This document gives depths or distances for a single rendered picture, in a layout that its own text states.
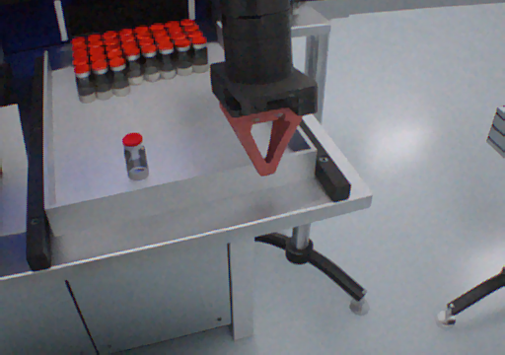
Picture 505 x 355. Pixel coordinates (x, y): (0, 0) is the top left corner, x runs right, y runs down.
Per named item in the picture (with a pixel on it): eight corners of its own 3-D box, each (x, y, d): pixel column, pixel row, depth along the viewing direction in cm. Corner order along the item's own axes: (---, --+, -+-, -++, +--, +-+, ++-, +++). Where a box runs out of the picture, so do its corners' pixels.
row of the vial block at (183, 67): (78, 89, 65) (72, 58, 62) (206, 65, 69) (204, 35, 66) (79, 97, 63) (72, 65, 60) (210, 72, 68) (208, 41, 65)
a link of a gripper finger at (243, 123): (281, 146, 52) (276, 58, 47) (310, 177, 46) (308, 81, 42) (218, 160, 50) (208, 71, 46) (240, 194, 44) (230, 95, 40)
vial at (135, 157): (126, 170, 51) (119, 136, 49) (147, 166, 52) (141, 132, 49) (129, 183, 50) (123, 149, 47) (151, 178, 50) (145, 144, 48)
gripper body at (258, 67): (274, 70, 48) (269, -4, 45) (321, 106, 40) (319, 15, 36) (210, 82, 47) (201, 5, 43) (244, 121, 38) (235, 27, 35)
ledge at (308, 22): (235, 12, 90) (235, 3, 89) (299, 5, 93) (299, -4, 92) (259, 41, 80) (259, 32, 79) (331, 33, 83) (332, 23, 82)
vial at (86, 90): (79, 97, 63) (72, 65, 60) (95, 94, 64) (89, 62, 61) (80, 105, 61) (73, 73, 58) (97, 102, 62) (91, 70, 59)
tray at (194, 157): (49, 72, 69) (44, 50, 67) (219, 41, 76) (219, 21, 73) (54, 237, 44) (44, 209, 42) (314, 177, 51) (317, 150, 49)
